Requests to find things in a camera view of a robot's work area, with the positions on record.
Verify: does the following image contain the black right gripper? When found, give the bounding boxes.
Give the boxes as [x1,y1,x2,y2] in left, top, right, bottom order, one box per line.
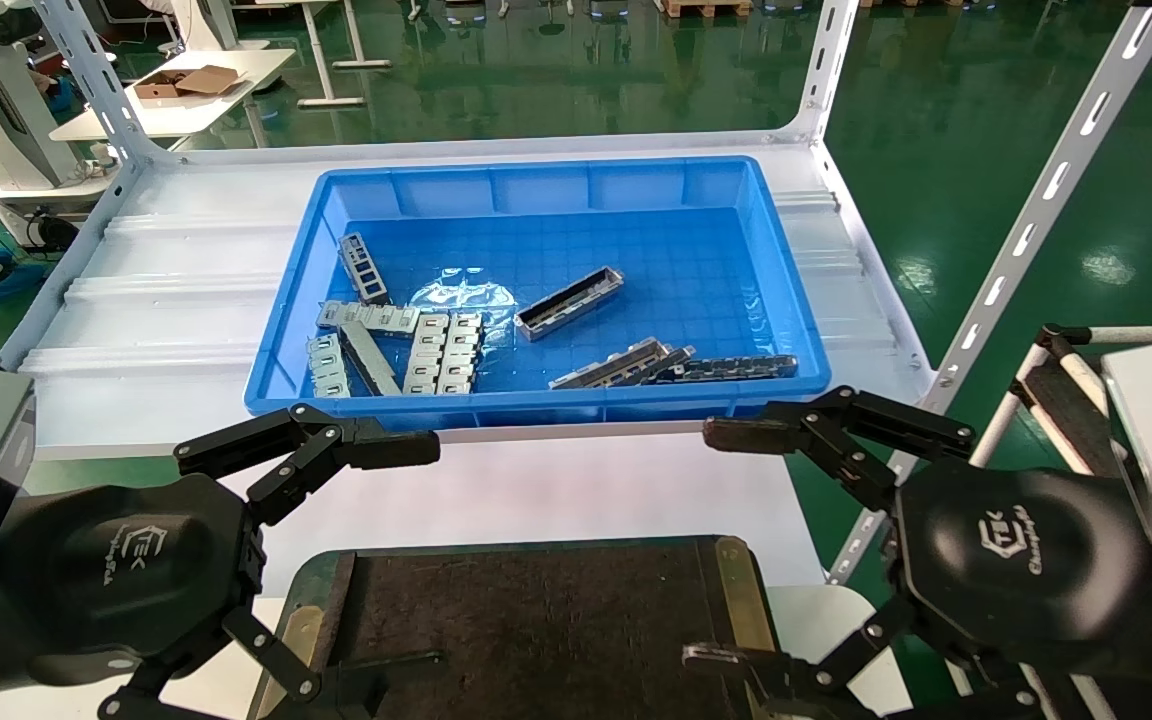
[683,385,1152,720]

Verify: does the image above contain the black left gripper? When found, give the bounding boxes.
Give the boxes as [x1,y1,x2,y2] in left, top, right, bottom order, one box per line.
[0,403,449,720]

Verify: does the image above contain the long grey metal channel part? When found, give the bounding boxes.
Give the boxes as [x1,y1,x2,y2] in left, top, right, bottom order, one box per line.
[636,345,697,386]
[548,337,673,391]
[514,266,627,343]

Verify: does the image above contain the grey slotted metal part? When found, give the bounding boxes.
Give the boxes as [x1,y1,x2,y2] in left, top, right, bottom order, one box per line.
[338,232,393,306]
[402,312,450,396]
[316,300,422,339]
[435,312,484,396]
[306,333,352,398]

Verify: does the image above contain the dark flat metal part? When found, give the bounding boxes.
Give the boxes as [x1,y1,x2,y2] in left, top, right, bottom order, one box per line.
[341,322,403,397]

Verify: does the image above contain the long dark metal part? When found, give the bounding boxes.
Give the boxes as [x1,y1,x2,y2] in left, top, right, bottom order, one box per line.
[651,354,799,387]

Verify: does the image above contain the black container tray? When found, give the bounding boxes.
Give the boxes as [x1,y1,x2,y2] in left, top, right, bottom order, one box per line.
[246,535,799,720]

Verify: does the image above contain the white metal shelf rack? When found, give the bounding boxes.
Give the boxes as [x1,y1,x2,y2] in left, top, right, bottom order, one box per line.
[0,0,1152,586]

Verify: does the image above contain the clear plastic bag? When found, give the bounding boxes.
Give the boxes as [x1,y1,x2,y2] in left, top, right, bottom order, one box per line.
[406,278,519,346]

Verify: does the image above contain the blue plastic bin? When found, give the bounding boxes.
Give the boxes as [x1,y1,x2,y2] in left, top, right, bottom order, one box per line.
[243,156,832,435]

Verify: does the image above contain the white background table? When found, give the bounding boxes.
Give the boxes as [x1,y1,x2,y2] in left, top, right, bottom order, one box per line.
[48,48,297,151]

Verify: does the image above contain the brown cardboard box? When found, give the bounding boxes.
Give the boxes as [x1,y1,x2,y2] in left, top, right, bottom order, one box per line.
[133,65,242,100]

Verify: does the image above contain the white machine stand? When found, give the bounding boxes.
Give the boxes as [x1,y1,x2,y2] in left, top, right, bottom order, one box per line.
[0,0,132,251]

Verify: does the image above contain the wooden pallet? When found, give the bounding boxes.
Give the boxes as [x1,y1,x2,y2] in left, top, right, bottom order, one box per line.
[661,0,753,19]

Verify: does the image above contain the white tube cart frame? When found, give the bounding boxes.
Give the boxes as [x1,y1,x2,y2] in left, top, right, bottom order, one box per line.
[971,322,1152,720]

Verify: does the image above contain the white background desk frame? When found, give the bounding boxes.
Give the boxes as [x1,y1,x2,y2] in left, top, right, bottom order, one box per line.
[256,0,393,109]

